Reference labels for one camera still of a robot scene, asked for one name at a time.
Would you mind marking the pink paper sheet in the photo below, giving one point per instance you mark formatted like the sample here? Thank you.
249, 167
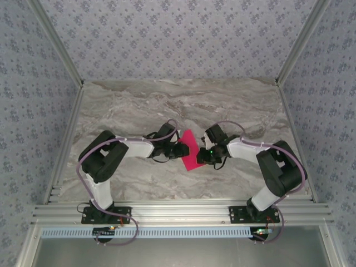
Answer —
190, 139

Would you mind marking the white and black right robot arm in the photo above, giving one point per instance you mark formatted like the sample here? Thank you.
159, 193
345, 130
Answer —
281, 169

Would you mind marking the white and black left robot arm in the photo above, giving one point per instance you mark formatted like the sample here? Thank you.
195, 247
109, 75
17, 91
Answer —
103, 158

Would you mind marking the grey metal sheet panel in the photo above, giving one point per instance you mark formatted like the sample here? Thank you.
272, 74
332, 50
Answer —
178, 253

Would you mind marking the small black circuit board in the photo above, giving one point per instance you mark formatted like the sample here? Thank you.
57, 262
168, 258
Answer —
103, 231
261, 231

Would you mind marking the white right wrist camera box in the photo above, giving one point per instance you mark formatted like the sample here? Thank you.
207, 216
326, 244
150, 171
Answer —
207, 140

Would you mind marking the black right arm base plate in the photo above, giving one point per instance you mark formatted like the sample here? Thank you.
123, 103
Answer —
236, 215

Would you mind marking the aluminium mounting rail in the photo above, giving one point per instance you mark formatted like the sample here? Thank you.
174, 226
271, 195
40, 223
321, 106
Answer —
180, 214

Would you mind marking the aluminium side rail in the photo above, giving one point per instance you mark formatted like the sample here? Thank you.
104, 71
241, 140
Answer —
67, 139
294, 139

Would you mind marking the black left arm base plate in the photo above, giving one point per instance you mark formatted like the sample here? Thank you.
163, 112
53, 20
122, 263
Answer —
125, 219

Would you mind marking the aluminium frame post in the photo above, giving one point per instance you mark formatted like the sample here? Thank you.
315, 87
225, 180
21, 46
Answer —
57, 41
301, 41

